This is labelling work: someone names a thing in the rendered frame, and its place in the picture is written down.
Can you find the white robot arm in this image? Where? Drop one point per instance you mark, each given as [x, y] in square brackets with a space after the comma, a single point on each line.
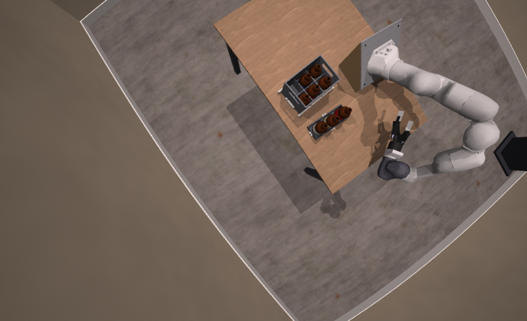
[469, 103]

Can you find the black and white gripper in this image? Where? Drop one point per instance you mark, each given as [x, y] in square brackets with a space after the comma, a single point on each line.
[399, 140]

